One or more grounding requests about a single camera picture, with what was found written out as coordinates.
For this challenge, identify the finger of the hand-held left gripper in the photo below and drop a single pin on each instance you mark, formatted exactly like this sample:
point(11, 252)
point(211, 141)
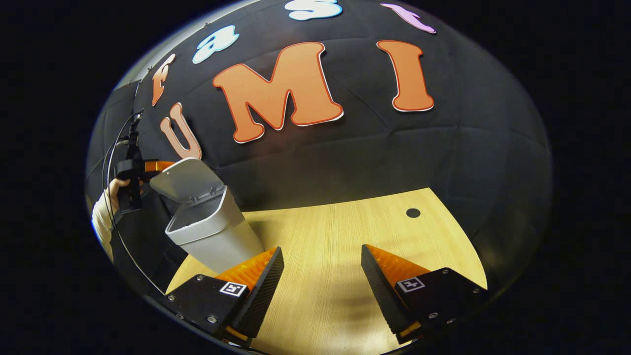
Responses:
point(155, 166)

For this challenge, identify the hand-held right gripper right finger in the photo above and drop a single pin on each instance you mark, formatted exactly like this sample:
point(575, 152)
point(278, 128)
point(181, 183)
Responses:
point(382, 296)

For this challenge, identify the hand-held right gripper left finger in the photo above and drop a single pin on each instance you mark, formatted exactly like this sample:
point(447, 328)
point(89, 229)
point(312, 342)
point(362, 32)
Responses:
point(261, 296)

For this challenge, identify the white desktop garbage bin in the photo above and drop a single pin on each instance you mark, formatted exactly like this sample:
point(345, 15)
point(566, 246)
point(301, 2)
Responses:
point(217, 241)

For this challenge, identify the wooden desktop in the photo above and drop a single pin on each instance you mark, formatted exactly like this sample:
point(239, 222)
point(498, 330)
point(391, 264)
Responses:
point(335, 236)

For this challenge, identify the round black desk grommet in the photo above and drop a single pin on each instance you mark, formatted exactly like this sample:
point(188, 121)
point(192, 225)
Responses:
point(413, 213)

